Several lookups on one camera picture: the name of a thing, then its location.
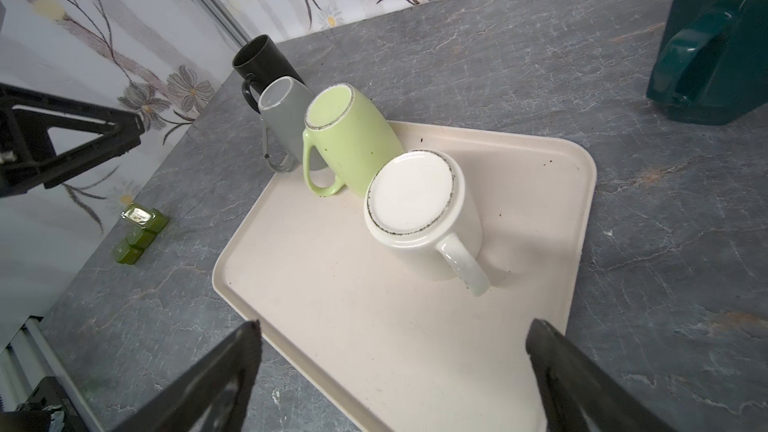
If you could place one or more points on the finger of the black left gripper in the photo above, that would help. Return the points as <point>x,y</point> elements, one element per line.
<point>47,140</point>

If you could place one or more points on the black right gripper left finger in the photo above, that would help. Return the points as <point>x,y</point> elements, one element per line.
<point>216,390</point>

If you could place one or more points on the dark green mug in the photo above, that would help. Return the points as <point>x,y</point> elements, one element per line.
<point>711,68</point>

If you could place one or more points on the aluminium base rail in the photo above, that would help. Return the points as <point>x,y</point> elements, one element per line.
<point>33,378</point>

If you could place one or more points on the white mug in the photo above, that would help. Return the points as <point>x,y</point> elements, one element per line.
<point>419,207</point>

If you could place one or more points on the light green mug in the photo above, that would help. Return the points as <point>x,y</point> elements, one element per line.
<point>351,135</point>

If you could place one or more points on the black mug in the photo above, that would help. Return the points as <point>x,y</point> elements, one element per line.
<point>260,63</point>

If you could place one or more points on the green small block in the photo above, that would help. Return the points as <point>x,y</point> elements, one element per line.
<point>146,225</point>

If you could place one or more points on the beige plastic tray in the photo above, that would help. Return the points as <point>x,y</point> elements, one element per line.
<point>393,350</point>

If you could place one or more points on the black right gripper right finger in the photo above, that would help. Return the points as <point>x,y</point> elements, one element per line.
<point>575,392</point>

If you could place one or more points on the grey mug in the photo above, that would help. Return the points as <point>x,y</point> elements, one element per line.
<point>282,106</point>

